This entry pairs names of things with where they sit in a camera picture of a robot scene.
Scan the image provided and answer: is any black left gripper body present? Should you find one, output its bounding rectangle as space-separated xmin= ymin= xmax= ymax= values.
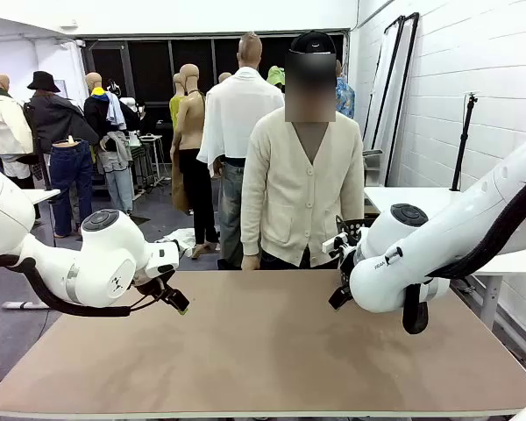
xmin=133 ymin=268 xmax=179 ymax=303

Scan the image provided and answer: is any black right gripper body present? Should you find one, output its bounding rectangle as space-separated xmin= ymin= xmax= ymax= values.
xmin=338 ymin=243 xmax=361 ymax=286

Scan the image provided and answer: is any person's right forearm cream sleeve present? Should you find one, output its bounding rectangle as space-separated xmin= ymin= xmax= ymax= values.
xmin=240 ymin=175 xmax=268 ymax=258

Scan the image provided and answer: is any person's left forearm cream sleeve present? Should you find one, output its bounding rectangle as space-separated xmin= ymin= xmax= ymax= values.
xmin=342 ymin=175 xmax=365 ymax=229

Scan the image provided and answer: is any white cloth on floor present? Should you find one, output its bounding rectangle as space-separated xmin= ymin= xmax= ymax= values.
xmin=155 ymin=227 xmax=196 ymax=258

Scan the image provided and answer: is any person in cream cardigan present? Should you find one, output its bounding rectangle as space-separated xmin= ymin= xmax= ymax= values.
xmin=240 ymin=30 xmax=365 ymax=271

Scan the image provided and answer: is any large white table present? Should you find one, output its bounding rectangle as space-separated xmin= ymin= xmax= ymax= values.
xmin=363 ymin=186 xmax=526 ymax=330

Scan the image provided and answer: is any grey metal shelf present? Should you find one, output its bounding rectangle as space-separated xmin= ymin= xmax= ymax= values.
xmin=362 ymin=148 xmax=385 ymax=188

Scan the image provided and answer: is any mannequin with yellow scarf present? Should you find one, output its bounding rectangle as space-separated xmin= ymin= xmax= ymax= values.
xmin=83 ymin=72 xmax=138 ymax=216

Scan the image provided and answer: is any white table with tube leg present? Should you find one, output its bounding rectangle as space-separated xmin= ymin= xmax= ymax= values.
xmin=2 ymin=188 xmax=61 ymax=310

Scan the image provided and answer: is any small white work table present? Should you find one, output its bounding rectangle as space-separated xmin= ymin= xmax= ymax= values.
xmin=131 ymin=131 xmax=166 ymax=189

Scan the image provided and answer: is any beige mannequin in black trousers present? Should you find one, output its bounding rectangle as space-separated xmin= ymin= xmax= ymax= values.
xmin=170 ymin=63 xmax=220 ymax=260

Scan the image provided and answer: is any mannequin in blue floral shirt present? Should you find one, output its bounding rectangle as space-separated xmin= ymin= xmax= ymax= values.
xmin=335 ymin=59 xmax=356 ymax=119

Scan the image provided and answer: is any black tripod stand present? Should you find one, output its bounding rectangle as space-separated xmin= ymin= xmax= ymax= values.
xmin=450 ymin=91 xmax=479 ymax=192

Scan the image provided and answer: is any black framed leaning panel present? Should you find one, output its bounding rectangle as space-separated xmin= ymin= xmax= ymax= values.
xmin=383 ymin=11 xmax=421 ymax=188
xmin=361 ymin=15 xmax=405 ymax=146

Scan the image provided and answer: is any mannequin in yellow-green top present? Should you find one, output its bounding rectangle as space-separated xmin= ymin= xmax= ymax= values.
xmin=169 ymin=73 xmax=188 ymax=131

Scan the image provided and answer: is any tall mannequin in white shirt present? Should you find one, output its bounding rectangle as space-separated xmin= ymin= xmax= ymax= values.
xmin=196 ymin=32 xmax=286 ymax=269

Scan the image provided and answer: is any mannequin with black bucket hat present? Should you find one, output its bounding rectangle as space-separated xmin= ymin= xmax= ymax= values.
xmin=24 ymin=70 xmax=100 ymax=239

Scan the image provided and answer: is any mannequin with green hood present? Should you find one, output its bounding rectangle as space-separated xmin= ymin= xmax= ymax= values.
xmin=266 ymin=65 xmax=286 ymax=93

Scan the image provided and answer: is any mannequin in cream jacket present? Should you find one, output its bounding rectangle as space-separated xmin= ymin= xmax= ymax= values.
xmin=0 ymin=73 xmax=35 ymax=179

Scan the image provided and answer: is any black cap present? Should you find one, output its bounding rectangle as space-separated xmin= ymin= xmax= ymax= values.
xmin=290 ymin=30 xmax=337 ymax=54

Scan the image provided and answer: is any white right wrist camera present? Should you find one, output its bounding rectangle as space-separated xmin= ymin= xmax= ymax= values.
xmin=322 ymin=233 xmax=350 ymax=255

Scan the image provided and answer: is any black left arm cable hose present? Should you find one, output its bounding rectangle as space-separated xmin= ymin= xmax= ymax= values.
xmin=0 ymin=255 xmax=132 ymax=318

